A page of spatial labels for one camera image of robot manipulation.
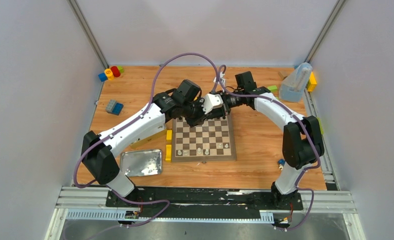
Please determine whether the wooden chess board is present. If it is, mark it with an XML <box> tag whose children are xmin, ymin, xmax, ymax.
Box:
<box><xmin>171</xmin><ymin>115</ymin><xmax>237</xmax><ymax>163</ymax></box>

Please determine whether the small yellow rectangular block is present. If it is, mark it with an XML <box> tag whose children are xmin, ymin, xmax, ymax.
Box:
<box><xmin>165</xmin><ymin>129</ymin><xmax>173</xmax><ymax>143</ymax></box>

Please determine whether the yellow arch block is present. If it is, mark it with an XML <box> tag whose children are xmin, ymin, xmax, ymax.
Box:
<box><xmin>165</xmin><ymin>144</ymin><xmax>172</xmax><ymax>162</ymax></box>

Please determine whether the gold tin with white pieces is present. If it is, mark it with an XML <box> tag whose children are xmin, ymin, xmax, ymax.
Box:
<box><xmin>129</xmin><ymin>124</ymin><xmax>167</xmax><ymax>149</ymax></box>

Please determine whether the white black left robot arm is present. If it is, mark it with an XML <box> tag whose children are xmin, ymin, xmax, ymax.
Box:
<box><xmin>79</xmin><ymin>79</ymin><xmax>223</xmax><ymax>207</ymax></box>

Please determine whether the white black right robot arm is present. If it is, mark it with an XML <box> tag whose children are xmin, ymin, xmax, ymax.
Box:
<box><xmin>202</xmin><ymin>71</ymin><xmax>325</xmax><ymax>209</ymax></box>

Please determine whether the green rectangular block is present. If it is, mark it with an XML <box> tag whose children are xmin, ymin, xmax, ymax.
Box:
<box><xmin>267</xmin><ymin>85</ymin><xmax>279</xmax><ymax>93</ymax></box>

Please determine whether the silver tin lid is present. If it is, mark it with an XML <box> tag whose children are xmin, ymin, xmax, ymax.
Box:
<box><xmin>120</xmin><ymin>149</ymin><xmax>162</xmax><ymax>177</ymax></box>

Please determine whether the clear blue plastic container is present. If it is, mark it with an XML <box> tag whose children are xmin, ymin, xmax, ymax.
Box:
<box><xmin>279</xmin><ymin>62</ymin><xmax>313</xmax><ymax>103</ymax></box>

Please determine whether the blue lego brick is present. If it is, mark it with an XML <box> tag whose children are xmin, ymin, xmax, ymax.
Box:
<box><xmin>111</xmin><ymin>102</ymin><xmax>124</xmax><ymax>116</ymax></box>

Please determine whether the yellow blue toy car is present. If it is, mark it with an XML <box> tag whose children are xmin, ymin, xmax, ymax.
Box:
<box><xmin>277</xmin><ymin>158</ymin><xmax>285</xmax><ymax>170</ymax></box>

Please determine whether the gray lego brick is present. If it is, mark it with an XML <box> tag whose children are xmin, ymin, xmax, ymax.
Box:
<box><xmin>105</xmin><ymin>99</ymin><xmax>117</xmax><ymax>113</ymax></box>

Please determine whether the green block at corner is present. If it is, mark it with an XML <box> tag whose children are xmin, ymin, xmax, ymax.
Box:
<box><xmin>117</xmin><ymin>65</ymin><xmax>125</xmax><ymax>74</ymax></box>

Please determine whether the red cylinder block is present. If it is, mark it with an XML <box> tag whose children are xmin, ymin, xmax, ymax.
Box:
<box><xmin>110</xmin><ymin>66</ymin><xmax>121</xmax><ymax>78</ymax></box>

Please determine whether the yellow cylinder block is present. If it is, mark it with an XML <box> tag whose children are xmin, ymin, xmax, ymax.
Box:
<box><xmin>104</xmin><ymin>68</ymin><xmax>115</xmax><ymax>80</ymax></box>

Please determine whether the blue cube block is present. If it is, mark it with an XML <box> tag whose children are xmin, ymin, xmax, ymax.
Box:
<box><xmin>98</xmin><ymin>72</ymin><xmax>108</xmax><ymax>82</ymax></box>

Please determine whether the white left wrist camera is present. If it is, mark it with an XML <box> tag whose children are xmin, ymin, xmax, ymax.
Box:
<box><xmin>202</xmin><ymin>93</ymin><xmax>224</xmax><ymax>114</ymax></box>

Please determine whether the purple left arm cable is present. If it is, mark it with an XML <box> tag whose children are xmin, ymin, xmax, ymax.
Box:
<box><xmin>72</xmin><ymin>52</ymin><xmax>220</xmax><ymax>229</ymax></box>

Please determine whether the yellow block at right wall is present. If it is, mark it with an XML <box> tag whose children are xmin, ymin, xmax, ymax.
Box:
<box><xmin>306</xmin><ymin>72</ymin><xmax>318</xmax><ymax>92</ymax></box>

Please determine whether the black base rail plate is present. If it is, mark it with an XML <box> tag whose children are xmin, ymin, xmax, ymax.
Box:
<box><xmin>105</xmin><ymin>186</ymin><xmax>304</xmax><ymax>219</ymax></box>

